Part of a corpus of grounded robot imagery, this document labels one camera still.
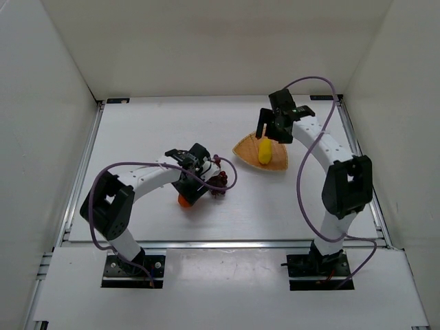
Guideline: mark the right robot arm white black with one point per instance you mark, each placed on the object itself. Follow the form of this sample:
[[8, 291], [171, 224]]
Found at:
[[348, 184]]

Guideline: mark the black corner bracket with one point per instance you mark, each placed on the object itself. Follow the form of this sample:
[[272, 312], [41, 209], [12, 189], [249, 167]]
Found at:
[[118, 100], [321, 97]]

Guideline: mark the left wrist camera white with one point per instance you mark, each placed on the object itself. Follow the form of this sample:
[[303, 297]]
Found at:
[[210, 168]]

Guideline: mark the woven triangular fruit basket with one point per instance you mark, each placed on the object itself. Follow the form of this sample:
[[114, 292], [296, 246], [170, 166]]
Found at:
[[247, 150]]

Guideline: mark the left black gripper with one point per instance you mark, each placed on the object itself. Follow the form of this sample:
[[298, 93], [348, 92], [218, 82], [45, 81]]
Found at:
[[192, 192]]

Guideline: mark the orange fake mandarin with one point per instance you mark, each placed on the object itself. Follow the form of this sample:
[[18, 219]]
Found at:
[[183, 202]]

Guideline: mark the yellow fake lemon fruit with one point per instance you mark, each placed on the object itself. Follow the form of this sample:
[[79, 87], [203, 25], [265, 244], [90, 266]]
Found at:
[[265, 152]]

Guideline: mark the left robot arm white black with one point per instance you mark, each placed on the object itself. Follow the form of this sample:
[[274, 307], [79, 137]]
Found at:
[[108, 206]]

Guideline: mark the purple fake grape bunch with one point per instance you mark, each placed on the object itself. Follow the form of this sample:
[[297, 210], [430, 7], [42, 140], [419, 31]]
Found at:
[[219, 181]]

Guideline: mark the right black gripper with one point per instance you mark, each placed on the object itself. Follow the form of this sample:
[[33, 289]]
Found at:
[[278, 128]]

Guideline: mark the front aluminium rail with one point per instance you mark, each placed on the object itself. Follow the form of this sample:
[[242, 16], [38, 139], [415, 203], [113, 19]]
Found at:
[[279, 244]]

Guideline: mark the aluminium rail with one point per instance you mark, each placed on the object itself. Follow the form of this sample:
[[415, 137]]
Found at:
[[279, 244], [363, 175], [74, 195]]

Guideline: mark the left aluminium rail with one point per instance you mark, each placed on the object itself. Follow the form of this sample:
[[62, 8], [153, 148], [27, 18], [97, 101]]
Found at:
[[74, 195]]

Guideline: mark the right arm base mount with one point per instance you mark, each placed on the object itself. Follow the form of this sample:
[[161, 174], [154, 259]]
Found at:
[[304, 276]]

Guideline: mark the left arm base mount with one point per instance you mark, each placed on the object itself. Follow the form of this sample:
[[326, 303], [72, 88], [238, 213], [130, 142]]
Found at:
[[117, 274]]

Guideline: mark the right black corner bracket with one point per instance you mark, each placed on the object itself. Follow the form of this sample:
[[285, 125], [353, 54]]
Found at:
[[321, 97]]

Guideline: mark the left black corner bracket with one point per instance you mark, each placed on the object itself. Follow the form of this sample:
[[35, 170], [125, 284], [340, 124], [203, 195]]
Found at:
[[118, 100]]

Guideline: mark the right aluminium rail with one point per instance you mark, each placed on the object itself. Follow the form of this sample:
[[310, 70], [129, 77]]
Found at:
[[363, 175]]

